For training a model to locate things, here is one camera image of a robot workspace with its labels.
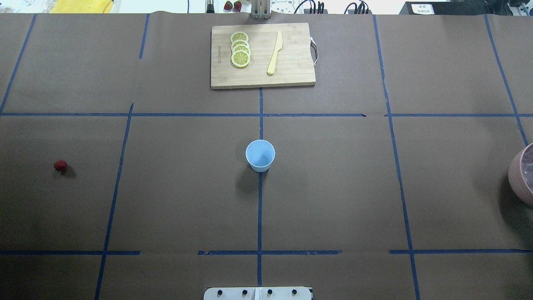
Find yellow cloth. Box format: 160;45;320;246
51;0;114;14

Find light blue cup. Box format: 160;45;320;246
245;139;276;173

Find bamboo cutting board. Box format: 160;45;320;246
211;22;316;90

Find ice cubes in bowl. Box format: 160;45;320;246
521;147;533;190

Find white camera pole base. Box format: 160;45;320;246
203;286;314;300

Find aluminium frame post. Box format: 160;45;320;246
250;0;271;20

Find lemon slice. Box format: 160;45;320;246
231;52;251;68
230;32;249;43
232;39;250;53
232;44;251;55

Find black power strip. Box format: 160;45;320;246
399;0;489;15

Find pink bowl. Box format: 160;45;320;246
508;144;533;207

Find yellow plastic knife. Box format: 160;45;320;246
266;31;283;76

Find red strawberry on table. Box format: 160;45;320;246
53;160;68;173

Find strawberry on side table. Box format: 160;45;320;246
223;0;234;12

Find white tray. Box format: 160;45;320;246
270;0;298;14

